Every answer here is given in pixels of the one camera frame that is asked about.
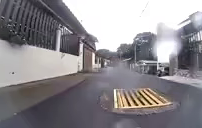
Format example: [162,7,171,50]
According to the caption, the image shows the building with brown gate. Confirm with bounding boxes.
[77,33,103,73]

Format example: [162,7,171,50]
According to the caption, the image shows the trees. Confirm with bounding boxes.
[95,42,135,62]

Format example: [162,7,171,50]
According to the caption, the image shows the pole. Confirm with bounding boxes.
[133,39,138,70]

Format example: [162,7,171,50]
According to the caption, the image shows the grey asphalt road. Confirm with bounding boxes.
[0,64,202,128]

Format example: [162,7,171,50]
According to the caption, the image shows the dark tall building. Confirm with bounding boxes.
[132,31,158,75]

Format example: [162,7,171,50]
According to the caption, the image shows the yellow drain grate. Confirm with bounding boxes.
[112,87,174,110]

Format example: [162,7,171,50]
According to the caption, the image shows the dark vehicle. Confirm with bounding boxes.
[156,66,170,78]

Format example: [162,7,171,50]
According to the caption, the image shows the grey concrete sidewalk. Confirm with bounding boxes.
[0,72,93,126]

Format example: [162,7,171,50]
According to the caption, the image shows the dark building with railings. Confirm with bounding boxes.
[168,10,202,78]

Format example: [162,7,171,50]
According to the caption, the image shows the overhead wires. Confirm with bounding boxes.
[138,0,151,18]

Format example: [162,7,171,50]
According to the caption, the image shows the white wall with dark railing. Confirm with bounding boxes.
[0,0,89,90]

